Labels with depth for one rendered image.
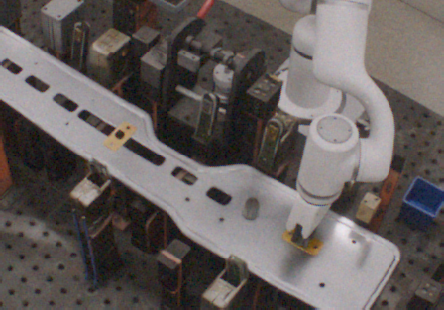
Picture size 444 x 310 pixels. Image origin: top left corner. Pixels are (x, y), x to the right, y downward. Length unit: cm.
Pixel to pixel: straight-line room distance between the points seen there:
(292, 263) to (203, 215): 21
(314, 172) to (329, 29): 24
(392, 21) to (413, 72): 36
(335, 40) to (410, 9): 257
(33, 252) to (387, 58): 212
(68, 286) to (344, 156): 82
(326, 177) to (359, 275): 30
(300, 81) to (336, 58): 72
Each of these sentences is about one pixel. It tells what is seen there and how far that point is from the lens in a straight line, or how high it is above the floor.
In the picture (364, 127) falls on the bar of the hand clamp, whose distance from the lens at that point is 144.
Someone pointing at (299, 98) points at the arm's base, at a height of 83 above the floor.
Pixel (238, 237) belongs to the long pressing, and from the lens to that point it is 150.
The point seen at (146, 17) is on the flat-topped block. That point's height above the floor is 102.
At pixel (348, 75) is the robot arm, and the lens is 124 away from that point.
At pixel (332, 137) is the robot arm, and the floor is 135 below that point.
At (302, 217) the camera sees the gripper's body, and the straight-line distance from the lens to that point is 136.
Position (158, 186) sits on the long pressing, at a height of 100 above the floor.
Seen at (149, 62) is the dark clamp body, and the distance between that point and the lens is 170.
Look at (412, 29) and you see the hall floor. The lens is 367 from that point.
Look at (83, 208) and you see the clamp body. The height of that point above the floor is 103.
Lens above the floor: 225
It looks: 47 degrees down
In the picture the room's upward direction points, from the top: 7 degrees clockwise
